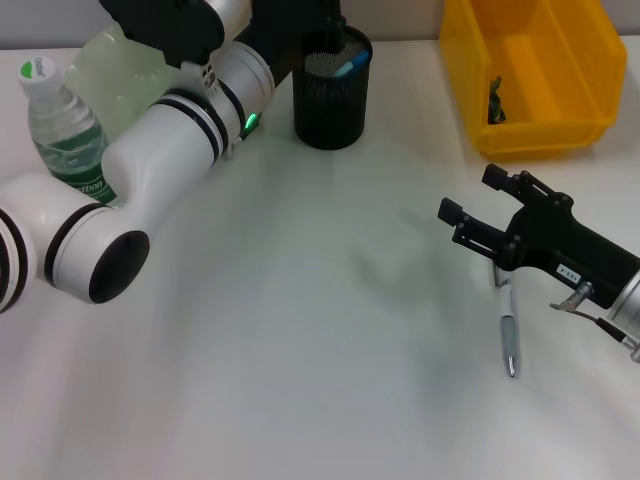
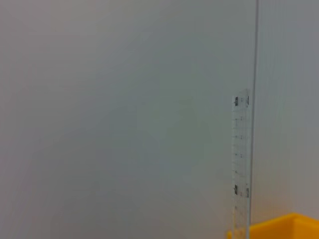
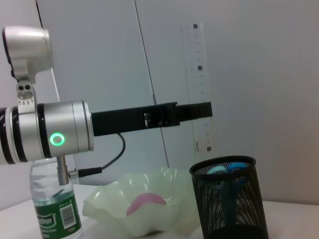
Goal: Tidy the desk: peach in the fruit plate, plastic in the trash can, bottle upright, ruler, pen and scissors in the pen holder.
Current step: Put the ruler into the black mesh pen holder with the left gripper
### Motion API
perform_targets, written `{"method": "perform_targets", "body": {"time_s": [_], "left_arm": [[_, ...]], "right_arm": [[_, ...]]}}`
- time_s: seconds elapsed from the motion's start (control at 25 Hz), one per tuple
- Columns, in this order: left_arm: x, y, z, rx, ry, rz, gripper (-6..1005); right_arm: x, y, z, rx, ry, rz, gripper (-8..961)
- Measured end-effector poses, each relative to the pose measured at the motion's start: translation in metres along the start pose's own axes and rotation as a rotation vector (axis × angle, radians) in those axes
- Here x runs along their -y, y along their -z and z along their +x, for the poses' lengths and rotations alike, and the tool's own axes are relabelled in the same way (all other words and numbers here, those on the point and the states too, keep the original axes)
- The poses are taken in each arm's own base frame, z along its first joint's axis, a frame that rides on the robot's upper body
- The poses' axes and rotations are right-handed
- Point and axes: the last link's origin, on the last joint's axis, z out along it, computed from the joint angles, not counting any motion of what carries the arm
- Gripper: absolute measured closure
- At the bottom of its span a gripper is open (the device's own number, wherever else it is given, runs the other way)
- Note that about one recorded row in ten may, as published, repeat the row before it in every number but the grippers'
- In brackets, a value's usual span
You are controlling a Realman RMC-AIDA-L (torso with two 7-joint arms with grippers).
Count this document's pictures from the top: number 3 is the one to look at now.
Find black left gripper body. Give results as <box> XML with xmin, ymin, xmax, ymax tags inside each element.
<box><xmin>90</xmin><ymin>101</ymin><xmax>181</xmax><ymax>137</ymax></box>

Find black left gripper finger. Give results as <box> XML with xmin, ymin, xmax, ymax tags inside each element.
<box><xmin>174</xmin><ymin>101</ymin><xmax>213</xmax><ymax>123</ymax></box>

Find clear plastic ruler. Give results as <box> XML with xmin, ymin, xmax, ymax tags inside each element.
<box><xmin>180</xmin><ymin>22</ymin><xmax>217</xmax><ymax>156</ymax></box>

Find blue teal scissors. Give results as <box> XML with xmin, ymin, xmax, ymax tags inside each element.
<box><xmin>206</xmin><ymin>161</ymin><xmax>254</xmax><ymax>200</ymax></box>

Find pink peach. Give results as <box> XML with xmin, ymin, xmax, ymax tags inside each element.
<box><xmin>126</xmin><ymin>193</ymin><xmax>167</xmax><ymax>217</ymax></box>

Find clear water bottle green label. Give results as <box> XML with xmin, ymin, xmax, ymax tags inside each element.
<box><xmin>29</xmin><ymin>158</ymin><xmax>84</xmax><ymax>239</ymax></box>

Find pale green glass fruit plate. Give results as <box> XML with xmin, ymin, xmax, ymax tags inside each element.
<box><xmin>82</xmin><ymin>167</ymin><xmax>204</xmax><ymax>238</ymax></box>

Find black mesh pen cup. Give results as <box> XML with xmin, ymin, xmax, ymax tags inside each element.
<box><xmin>188</xmin><ymin>155</ymin><xmax>270</xmax><ymax>239</ymax></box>

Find left gripper cable with plug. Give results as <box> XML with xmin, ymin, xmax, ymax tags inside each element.
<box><xmin>55</xmin><ymin>132</ymin><xmax>127</xmax><ymax>186</ymax></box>

